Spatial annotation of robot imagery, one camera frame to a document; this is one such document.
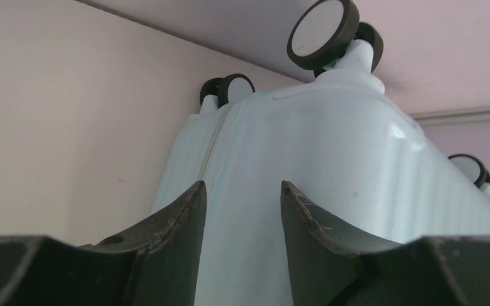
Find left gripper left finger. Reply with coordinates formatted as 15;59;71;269
0;181;207;305

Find light blue ribbed suitcase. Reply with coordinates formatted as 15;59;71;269
153;1;490;305

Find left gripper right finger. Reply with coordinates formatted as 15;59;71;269
280;181;490;305

